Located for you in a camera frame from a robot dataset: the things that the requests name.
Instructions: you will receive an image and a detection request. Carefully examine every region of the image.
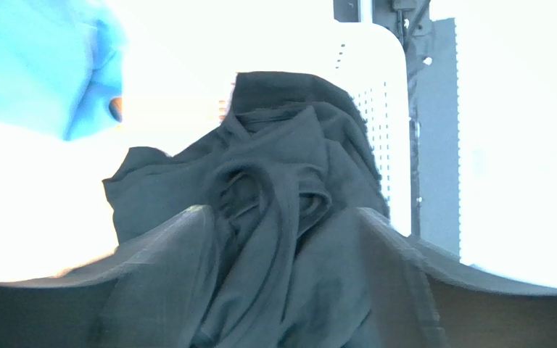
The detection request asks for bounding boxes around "white plastic laundry basket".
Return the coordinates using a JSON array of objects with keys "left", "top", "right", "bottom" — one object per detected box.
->
[{"left": 215, "top": 20, "right": 412, "bottom": 236}]

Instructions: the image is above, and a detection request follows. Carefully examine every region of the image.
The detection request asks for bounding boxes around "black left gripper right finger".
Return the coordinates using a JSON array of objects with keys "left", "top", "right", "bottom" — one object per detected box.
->
[{"left": 358, "top": 208, "right": 557, "bottom": 348}]

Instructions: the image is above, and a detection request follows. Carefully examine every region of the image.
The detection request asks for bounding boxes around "blue ribbed tank top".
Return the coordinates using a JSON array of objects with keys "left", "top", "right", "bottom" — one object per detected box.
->
[{"left": 0, "top": 1, "right": 127, "bottom": 141}]

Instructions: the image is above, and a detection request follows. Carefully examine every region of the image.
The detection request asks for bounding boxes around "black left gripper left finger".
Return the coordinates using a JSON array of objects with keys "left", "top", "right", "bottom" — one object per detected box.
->
[{"left": 0, "top": 206, "right": 217, "bottom": 347}]

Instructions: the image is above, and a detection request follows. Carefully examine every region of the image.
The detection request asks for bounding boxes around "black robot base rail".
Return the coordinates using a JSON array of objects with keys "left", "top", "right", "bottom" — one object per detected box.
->
[{"left": 331, "top": 0, "right": 462, "bottom": 257}]

